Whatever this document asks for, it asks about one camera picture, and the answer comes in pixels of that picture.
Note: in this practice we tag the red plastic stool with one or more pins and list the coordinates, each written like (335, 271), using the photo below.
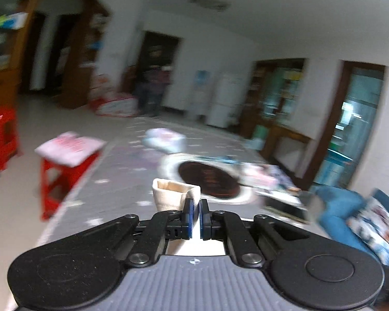
(50, 184)
(1, 136)

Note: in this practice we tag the round black cooktop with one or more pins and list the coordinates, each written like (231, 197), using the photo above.
(209, 179)

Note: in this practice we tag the white refrigerator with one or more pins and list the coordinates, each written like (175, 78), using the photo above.
(222, 98)

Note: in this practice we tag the wooden glass-front cabinet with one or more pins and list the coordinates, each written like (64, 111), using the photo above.
(275, 94)

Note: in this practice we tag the brown wooden door frame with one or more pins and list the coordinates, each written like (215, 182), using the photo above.
(338, 103)

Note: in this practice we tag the wooden arched shelf cabinet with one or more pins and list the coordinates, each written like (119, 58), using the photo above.
(90, 55)

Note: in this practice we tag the brown wooden side table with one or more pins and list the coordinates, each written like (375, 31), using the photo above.
(285, 139)

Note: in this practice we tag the white pink soft tissue pack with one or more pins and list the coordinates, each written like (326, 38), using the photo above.
(165, 139)

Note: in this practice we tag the blue water bottle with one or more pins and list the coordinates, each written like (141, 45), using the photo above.
(201, 77)

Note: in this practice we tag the butterfly print cushion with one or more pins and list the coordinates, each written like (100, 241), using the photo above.
(372, 223)

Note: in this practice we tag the red white cartons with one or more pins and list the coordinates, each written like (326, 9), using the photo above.
(115, 105)

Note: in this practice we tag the blue sofa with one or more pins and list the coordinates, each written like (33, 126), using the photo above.
(337, 213)

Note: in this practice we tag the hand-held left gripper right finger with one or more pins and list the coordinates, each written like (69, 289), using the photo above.
(204, 218)

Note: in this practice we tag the white pink tissue box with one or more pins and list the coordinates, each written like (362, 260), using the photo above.
(259, 175)

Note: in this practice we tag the white water dispenser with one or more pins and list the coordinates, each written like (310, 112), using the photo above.
(197, 102)

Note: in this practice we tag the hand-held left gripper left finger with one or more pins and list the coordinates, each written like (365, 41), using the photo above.
(188, 217)

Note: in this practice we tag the dark wooden door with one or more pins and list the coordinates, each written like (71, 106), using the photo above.
(158, 55)

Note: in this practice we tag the wooden display cabinet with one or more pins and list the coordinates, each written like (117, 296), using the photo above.
(3, 71)

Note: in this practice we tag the black smartphone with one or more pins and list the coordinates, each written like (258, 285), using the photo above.
(283, 209)

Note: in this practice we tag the white pink packet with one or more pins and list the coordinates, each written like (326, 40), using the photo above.
(68, 147)

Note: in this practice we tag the grey star-patterned tablecloth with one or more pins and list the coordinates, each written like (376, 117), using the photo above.
(116, 175)

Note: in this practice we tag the cream sweater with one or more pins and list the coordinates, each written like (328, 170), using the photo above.
(173, 196)

